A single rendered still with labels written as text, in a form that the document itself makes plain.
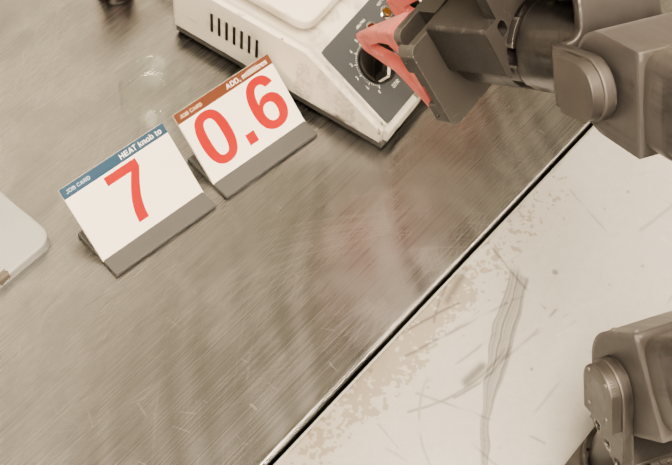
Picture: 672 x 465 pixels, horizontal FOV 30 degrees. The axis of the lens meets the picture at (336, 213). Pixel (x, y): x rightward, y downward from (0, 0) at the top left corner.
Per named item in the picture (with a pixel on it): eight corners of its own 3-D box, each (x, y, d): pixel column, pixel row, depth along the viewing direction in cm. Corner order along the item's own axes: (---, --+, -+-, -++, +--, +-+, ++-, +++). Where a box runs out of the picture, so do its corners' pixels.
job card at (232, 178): (317, 135, 95) (321, 102, 92) (226, 200, 91) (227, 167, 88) (264, 87, 97) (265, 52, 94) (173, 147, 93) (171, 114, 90)
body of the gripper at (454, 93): (389, 48, 76) (475, 60, 71) (485, -59, 80) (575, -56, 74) (434, 125, 80) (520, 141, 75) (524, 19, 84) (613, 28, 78)
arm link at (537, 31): (494, -14, 72) (588, -7, 67) (559, -37, 75) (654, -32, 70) (507, 101, 75) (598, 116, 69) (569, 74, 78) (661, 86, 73)
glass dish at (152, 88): (111, 121, 94) (109, 103, 92) (131, 66, 97) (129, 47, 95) (182, 135, 94) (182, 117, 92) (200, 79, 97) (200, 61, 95)
